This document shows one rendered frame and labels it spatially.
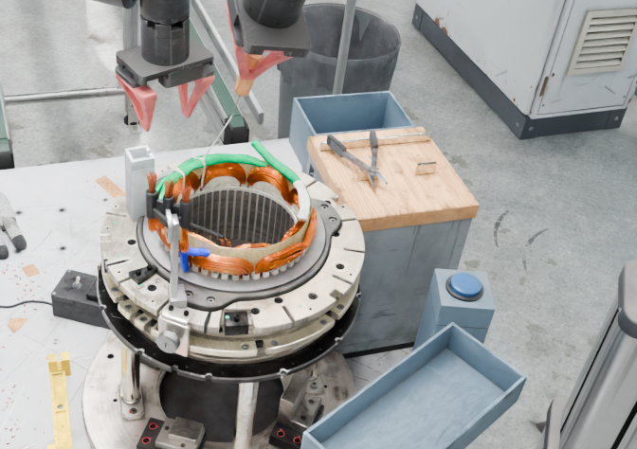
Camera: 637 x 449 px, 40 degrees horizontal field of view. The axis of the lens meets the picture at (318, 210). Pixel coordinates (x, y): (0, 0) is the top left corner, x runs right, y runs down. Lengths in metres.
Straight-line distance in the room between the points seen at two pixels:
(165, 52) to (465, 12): 2.77
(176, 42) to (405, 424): 0.51
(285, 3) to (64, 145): 2.36
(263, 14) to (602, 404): 0.58
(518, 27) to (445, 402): 2.53
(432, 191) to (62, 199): 0.70
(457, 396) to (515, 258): 1.89
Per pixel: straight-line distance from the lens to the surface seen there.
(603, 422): 1.08
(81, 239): 1.54
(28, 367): 1.35
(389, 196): 1.21
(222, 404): 1.29
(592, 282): 2.91
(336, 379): 1.31
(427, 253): 1.26
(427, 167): 1.26
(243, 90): 0.94
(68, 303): 1.38
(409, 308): 1.34
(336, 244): 1.07
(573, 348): 2.66
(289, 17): 0.83
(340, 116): 1.44
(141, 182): 1.05
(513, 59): 3.46
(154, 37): 1.04
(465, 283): 1.13
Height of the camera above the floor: 1.78
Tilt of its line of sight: 38 degrees down
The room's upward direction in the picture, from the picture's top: 9 degrees clockwise
